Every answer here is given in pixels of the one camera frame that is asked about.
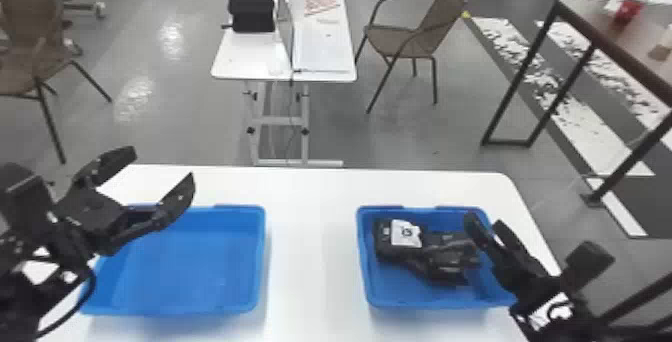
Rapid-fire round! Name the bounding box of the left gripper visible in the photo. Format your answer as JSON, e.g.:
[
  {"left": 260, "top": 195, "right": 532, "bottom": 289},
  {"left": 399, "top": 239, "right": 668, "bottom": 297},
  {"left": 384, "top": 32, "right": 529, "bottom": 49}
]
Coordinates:
[{"left": 53, "top": 145, "right": 197, "bottom": 258}]

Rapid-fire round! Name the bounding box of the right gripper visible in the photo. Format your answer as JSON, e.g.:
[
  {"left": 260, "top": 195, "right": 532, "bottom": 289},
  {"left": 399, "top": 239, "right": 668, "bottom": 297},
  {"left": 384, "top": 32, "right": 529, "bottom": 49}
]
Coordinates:
[{"left": 462, "top": 212, "right": 569, "bottom": 316}]

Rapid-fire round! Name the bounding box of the black part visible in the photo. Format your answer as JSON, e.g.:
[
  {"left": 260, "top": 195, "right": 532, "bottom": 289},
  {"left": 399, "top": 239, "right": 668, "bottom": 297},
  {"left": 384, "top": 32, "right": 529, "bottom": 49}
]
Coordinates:
[
  {"left": 372, "top": 217, "right": 428, "bottom": 265},
  {"left": 406, "top": 230, "right": 483, "bottom": 286}
]

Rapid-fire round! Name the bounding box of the blue tray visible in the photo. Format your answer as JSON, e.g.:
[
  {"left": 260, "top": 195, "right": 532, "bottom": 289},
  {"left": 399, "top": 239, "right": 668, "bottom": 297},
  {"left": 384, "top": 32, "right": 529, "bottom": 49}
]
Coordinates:
[
  {"left": 78, "top": 204, "right": 267, "bottom": 317},
  {"left": 355, "top": 204, "right": 519, "bottom": 310}
]

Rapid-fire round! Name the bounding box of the brown chair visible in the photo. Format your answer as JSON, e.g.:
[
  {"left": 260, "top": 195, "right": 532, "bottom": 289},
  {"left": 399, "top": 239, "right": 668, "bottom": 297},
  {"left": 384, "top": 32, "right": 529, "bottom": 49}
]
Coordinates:
[
  {"left": 0, "top": 0, "right": 114, "bottom": 166},
  {"left": 354, "top": 0, "right": 469, "bottom": 115}
]

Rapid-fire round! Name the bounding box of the black box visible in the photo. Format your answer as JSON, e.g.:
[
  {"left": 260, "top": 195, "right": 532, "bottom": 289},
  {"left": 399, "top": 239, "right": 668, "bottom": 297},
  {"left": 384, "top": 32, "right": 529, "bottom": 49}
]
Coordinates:
[{"left": 221, "top": 0, "right": 277, "bottom": 34}]

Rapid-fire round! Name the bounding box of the white side table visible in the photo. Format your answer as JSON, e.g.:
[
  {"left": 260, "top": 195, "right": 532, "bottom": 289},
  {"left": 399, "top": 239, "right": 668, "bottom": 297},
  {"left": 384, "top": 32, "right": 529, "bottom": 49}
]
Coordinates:
[{"left": 210, "top": 0, "right": 359, "bottom": 169}]

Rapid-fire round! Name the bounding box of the white cup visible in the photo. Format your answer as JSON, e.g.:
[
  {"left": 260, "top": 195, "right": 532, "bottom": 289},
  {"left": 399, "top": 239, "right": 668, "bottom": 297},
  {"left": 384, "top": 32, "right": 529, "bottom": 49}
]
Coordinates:
[{"left": 286, "top": 0, "right": 309, "bottom": 21}]

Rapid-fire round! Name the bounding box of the dark side table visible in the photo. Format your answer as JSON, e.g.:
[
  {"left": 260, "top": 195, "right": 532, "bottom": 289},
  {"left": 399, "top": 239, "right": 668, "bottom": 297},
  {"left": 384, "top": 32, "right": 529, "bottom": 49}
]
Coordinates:
[{"left": 479, "top": 0, "right": 672, "bottom": 209}]

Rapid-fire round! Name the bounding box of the red bottle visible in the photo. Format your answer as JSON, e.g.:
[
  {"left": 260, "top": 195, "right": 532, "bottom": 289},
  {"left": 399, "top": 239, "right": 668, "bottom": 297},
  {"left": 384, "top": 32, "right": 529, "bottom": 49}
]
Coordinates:
[{"left": 611, "top": 0, "right": 659, "bottom": 26}]

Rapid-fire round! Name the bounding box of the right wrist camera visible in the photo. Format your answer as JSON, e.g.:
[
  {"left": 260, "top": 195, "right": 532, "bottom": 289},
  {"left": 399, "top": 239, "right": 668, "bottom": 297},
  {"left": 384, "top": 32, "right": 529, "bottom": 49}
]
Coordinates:
[{"left": 557, "top": 240, "right": 617, "bottom": 294}]

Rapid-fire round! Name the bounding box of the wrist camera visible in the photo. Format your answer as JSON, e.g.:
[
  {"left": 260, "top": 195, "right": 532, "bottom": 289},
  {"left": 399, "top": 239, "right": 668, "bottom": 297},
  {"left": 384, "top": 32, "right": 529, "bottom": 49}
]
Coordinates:
[
  {"left": 0, "top": 162, "right": 55, "bottom": 241},
  {"left": 557, "top": 240, "right": 617, "bottom": 294}
]

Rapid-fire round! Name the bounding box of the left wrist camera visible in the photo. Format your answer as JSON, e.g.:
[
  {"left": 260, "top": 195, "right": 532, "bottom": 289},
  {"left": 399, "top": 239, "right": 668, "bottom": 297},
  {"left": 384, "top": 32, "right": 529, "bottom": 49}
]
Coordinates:
[{"left": 0, "top": 162, "right": 55, "bottom": 241}]

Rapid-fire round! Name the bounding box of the black cable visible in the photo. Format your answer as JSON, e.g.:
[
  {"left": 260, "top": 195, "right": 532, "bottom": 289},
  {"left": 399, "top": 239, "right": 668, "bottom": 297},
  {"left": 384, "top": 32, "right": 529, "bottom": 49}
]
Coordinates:
[{"left": 35, "top": 269, "right": 99, "bottom": 338}]

